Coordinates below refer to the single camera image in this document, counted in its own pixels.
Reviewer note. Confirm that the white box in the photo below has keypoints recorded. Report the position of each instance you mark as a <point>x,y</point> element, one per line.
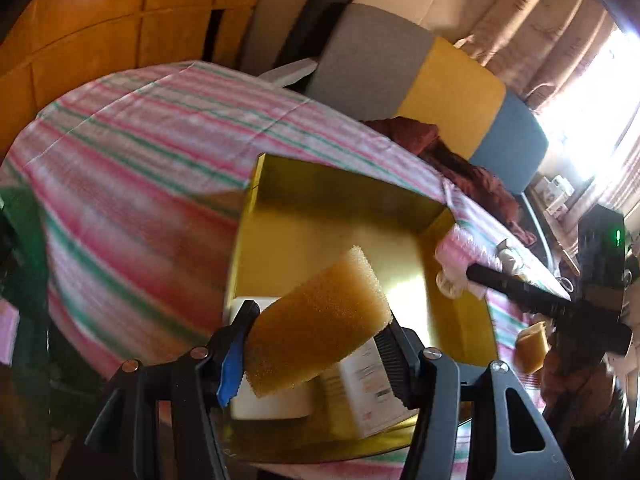
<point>557,192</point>

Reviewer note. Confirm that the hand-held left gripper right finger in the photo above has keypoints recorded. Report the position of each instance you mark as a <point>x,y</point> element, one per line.
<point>397,365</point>

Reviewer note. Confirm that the wooden cabinet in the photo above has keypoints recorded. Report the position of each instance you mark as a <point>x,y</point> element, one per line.
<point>100,10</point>

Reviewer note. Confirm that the grey yellow blue chair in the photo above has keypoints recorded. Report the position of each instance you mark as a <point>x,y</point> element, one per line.
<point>370,60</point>

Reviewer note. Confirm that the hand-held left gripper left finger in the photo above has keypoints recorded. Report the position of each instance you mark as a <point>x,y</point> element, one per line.
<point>231,372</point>

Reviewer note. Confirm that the dark green cloth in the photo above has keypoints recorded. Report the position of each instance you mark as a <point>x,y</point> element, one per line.
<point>20,270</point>

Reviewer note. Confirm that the maroon jacket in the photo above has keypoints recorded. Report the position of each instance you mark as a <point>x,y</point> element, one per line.
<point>480,175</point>

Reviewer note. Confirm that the person's right forearm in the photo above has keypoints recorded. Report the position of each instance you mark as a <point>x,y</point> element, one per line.
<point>590,425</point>

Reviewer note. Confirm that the white plastic container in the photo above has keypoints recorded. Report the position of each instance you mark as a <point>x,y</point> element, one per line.
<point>275,405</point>

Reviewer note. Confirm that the gold metal tray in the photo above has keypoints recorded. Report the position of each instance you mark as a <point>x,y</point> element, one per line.
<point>320,225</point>

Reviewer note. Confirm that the black rolled mat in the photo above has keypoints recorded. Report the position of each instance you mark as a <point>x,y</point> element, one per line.
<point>320,10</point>

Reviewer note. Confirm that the beige curtain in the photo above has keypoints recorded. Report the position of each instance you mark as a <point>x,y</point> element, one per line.
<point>540,25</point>

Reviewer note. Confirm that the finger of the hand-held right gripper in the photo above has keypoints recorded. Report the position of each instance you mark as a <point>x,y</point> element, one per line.
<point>515,290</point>

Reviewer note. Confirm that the striped tablecloth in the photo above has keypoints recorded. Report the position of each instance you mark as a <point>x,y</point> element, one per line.
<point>150,160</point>

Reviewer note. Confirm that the yellow sponge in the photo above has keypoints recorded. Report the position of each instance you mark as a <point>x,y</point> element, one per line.
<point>315,330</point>
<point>531,352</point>

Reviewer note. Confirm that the white printed carton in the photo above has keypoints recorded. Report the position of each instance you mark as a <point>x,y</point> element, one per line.
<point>365,390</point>

